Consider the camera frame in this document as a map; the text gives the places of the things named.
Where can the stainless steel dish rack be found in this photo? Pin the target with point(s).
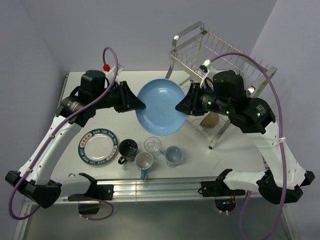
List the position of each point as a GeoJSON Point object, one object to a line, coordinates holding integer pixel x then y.
{"type": "Point", "coordinates": [191, 47]}

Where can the black mug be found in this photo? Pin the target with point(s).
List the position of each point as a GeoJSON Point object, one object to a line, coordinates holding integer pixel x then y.
{"type": "Point", "coordinates": [128, 150]}

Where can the aluminium mounting rail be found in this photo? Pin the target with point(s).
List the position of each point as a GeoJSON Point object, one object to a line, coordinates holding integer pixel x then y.
{"type": "Point", "coordinates": [150, 190]}

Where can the clear plastic glass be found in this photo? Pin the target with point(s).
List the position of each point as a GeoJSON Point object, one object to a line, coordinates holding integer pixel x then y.
{"type": "Point", "coordinates": [153, 145]}

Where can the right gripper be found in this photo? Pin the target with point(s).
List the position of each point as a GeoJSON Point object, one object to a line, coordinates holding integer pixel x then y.
{"type": "Point", "coordinates": [189, 105]}

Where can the black bowl tan outside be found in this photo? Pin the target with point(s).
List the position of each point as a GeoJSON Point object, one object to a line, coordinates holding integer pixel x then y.
{"type": "Point", "coordinates": [210, 121]}

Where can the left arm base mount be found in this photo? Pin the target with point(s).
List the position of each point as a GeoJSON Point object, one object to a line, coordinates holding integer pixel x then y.
{"type": "Point", "coordinates": [90, 204]}

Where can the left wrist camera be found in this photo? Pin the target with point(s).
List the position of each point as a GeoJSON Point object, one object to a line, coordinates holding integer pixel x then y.
{"type": "Point", "coordinates": [110, 71]}

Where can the white plate green rim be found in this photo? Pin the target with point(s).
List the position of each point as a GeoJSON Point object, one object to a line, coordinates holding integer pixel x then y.
{"type": "Point", "coordinates": [97, 147]}

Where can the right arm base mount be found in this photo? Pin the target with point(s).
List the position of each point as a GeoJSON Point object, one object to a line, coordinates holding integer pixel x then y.
{"type": "Point", "coordinates": [225, 200]}

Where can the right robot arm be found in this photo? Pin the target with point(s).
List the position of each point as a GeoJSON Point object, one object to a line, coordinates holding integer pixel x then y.
{"type": "Point", "coordinates": [255, 119]}

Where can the teal mug white inside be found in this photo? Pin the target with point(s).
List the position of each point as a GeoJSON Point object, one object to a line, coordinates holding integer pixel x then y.
{"type": "Point", "coordinates": [143, 161]}

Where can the blue plastic plate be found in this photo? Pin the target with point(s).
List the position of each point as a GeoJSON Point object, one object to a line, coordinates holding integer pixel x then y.
{"type": "Point", "coordinates": [160, 117]}

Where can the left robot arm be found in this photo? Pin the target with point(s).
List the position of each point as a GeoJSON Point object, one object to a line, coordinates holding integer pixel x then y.
{"type": "Point", "coordinates": [95, 92]}

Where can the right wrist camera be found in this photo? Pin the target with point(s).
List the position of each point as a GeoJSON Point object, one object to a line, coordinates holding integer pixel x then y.
{"type": "Point", "coordinates": [208, 70]}

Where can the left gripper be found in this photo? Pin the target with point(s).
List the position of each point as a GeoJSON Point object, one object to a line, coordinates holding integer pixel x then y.
{"type": "Point", "coordinates": [128, 101]}

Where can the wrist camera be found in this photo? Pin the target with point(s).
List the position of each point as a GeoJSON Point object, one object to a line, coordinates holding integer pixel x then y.
{"type": "Point", "coordinates": [208, 70]}
{"type": "Point", "coordinates": [110, 71]}

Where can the grey blue plastic cup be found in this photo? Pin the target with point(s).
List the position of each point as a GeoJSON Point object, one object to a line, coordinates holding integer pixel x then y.
{"type": "Point", "coordinates": [173, 155]}

